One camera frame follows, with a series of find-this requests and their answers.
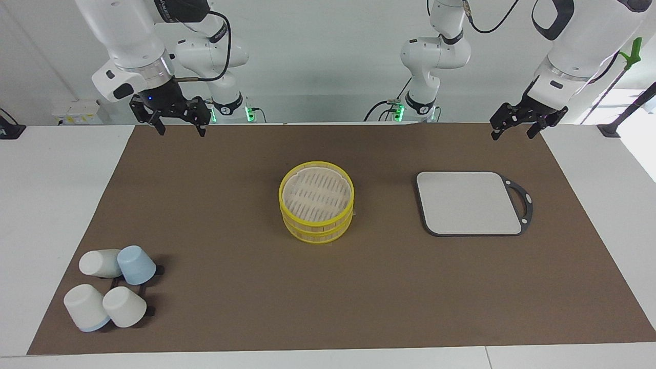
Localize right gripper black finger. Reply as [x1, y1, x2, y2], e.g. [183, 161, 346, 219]
[130, 97, 166, 136]
[187, 98, 212, 137]

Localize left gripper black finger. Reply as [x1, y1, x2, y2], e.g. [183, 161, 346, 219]
[527, 117, 551, 139]
[490, 104, 521, 140]

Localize yellow bamboo steamer basket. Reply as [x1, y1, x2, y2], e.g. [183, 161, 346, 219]
[279, 161, 355, 226]

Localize yellow rimmed bamboo steamer base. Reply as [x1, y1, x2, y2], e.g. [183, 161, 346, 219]
[282, 208, 354, 244]

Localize thin black rod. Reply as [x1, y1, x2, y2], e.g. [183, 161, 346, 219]
[581, 67, 628, 125]

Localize white box yellow marks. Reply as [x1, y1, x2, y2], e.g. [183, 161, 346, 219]
[51, 99, 103, 125]

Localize black stand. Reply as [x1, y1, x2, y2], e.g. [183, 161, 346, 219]
[597, 82, 656, 138]

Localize grey cutting board black rim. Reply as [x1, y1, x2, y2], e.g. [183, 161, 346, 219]
[415, 171, 534, 237]

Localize green clip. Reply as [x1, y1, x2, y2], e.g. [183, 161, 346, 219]
[619, 37, 643, 72]

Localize brown table mat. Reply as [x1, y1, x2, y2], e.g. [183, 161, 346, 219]
[27, 125, 656, 356]

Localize black device on table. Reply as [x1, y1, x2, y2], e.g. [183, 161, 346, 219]
[0, 109, 26, 140]

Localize light blue plastic cup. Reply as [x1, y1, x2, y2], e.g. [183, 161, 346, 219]
[117, 245, 157, 285]

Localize white plastic cup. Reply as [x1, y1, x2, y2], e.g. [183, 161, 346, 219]
[79, 249, 122, 278]

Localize black cup rack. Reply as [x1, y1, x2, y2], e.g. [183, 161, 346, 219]
[110, 265, 165, 317]

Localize cream plastic cup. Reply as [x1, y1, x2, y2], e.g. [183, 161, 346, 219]
[102, 286, 148, 329]

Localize white cup with blue rim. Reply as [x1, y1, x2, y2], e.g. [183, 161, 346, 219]
[64, 284, 111, 333]

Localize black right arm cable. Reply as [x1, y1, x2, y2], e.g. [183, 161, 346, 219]
[172, 9, 232, 83]

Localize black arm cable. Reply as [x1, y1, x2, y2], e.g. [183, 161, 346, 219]
[172, 9, 232, 83]
[464, 0, 521, 34]

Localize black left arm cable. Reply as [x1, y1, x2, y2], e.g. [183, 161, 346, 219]
[464, 0, 521, 34]

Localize black left base cable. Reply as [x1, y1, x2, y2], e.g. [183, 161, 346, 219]
[364, 77, 412, 122]

